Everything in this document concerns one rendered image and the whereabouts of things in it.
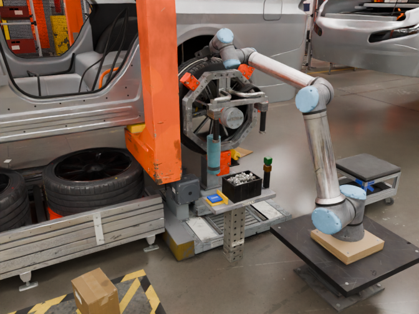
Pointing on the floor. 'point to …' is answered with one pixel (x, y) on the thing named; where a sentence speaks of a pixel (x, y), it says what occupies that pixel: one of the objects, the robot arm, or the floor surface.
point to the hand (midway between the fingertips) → (202, 58)
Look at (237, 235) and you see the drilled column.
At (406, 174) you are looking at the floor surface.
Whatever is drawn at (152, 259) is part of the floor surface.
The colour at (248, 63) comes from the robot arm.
